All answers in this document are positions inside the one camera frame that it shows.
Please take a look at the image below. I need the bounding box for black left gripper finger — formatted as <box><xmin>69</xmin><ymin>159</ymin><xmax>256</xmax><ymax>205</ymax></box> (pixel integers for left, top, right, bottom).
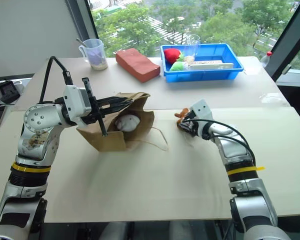
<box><xmin>99</xmin><ymin>100</ymin><xmax>131</xmax><ymax>114</ymax></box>
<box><xmin>93</xmin><ymin>95</ymin><xmax>135</xmax><ymax>105</ymax></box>

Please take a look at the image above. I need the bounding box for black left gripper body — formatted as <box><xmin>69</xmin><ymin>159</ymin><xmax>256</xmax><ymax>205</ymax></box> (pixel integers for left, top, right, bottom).
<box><xmin>81</xmin><ymin>77</ymin><xmax>109</xmax><ymax>138</ymax></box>

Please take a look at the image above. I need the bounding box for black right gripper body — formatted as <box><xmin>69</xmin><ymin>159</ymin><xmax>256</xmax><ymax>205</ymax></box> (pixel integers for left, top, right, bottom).
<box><xmin>180</xmin><ymin>112</ymin><xmax>204</xmax><ymax>138</ymax></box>

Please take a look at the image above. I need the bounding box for brown orange plush toy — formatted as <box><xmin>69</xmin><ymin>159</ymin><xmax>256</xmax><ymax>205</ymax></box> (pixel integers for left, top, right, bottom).
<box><xmin>174</xmin><ymin>107</ymin><xmax>191</xmax><ymax>128</ymax></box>

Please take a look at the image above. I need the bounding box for brown paper bag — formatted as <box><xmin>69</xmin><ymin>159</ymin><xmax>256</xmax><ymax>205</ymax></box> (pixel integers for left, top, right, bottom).
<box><xmin>75</xmin><ymin>91</ymin><xmax>170</xmax><ymax>153</ymax></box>

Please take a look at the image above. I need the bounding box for white plush toy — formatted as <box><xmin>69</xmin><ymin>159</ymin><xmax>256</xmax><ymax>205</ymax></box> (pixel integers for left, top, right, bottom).
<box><xmin>114</xmin><ymin>114</ymin><xmax>142</xmax><ymax>132</ymax></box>

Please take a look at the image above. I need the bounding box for green plush toy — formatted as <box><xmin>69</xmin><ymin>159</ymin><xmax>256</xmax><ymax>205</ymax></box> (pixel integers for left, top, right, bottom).
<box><xmin>169</xmin><ymin>60</ymin><xmax>190</xmax><ymax>72</ymax></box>

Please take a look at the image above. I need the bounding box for red strawberry plush toy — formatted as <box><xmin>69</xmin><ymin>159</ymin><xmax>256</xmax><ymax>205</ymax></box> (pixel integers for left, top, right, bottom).
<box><xmin>163</xmin><ymin>47</ymin><xmax>184</xmax><ymax>64</ymax></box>

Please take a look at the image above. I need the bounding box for red brown rectangular block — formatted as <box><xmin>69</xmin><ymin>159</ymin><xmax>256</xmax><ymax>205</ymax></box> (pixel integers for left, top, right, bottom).
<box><xmin>115</xmin><ymin>47</ymin><xmax>162</xmax><ymax>84</ymax></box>

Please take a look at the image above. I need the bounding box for blue plastic bin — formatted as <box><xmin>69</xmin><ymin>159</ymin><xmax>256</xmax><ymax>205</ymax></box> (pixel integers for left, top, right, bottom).
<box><xmin>160</xmin><ymin>43</ymin><xmax>245</xmax><ymax>83</ymax></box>

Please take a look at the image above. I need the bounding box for clear plastic measuring cup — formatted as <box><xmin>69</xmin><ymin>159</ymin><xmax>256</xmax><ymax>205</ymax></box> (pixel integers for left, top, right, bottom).
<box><xmin>78</xmin><ymin>38</ymin><xmax>109</xmax><ymax>72</ymax></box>

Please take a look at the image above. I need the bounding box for white flat box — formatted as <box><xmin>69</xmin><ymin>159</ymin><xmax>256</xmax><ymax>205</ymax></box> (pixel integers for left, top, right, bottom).
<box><xmin>188</xmin><ymin>59</ymin><xmax>235</xmax><ymax>71</ymax></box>

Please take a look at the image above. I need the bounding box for clear drinking glass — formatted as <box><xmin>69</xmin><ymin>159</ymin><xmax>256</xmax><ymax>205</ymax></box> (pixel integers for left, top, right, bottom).
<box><xmin>185</xmin><ymin>33</ymin><xmax>202</xmax><ymax>63</ymax></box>

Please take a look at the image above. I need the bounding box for clear crumpled plastic wrap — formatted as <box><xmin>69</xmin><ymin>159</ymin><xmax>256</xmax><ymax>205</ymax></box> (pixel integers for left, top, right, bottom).
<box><xmin>259</xmin><ymin>92</ymin><xmax>283</xmax><ymax>104</ymax></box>

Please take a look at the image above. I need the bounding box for black box device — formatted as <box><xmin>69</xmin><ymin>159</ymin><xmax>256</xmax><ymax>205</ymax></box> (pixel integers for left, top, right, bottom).
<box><xmin>0</xmin><ymin>80</ymin><xmax>23</xmax><ymax>103</ymax></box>

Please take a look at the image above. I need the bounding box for clear bottle with red cap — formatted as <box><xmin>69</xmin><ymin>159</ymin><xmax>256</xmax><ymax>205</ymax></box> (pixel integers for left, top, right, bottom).
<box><xmin>259</xmin><ymin>50</ymin><xmax>274</xmax><ymax>69</ymax></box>

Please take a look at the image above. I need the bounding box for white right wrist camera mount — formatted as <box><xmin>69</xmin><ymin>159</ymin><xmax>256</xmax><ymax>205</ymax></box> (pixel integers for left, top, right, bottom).
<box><xmin>188</xmin><ymin>98</ymin><xmax>214</xmax><ymax>126</ymax></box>

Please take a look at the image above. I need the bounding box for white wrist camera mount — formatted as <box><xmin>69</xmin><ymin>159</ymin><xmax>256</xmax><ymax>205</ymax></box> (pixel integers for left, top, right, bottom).
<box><xmin>62</xmin><ymin>84</ymin><xmax>93</xmax><ymax>119</ymax></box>
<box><xmin>188</xmin><ymin>98</ymin><xmax>214</xmax><ymax>126</ymax></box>

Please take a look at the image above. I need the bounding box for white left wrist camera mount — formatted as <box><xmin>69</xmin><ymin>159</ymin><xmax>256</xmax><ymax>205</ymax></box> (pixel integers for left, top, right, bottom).
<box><xmin>62</xmin><ymin>84</ymin><xmax>93</xmax><ymax>119</ymax></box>

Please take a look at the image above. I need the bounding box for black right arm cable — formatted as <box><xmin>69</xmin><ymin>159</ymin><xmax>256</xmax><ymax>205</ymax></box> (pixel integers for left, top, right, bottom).
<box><xmin>187</xmin><ymin>118</ymin><xmax>257</xmax><ymax>166</ymax></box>

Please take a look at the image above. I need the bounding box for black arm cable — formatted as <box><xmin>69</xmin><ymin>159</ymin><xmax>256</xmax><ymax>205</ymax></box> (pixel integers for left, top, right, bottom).
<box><xmin>38</xmin><ymin>55</ymin><xmax>74</xmax><ymax>105</ymax></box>
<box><xmin>187</xmin><ymin>118</ymin><xmax>257</xmax><ymax>166</ymax></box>

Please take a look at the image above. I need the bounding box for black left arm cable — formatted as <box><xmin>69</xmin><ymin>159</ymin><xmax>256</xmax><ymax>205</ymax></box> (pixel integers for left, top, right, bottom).
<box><xmin>38</xmin><ymin>55</ymin><xmax>74</xmax><ymax>105</ymax></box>

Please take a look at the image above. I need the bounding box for dark window frame post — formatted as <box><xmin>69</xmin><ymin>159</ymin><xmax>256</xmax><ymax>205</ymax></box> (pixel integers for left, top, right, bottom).
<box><xmin>64</xmin><ymin>0</ymin><xmax>100</xmax><ymax>60</ymax></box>
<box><xmin>270</xmin><ymin>0</ymin><xmax>300</xmax><ymax>82</ymax></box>

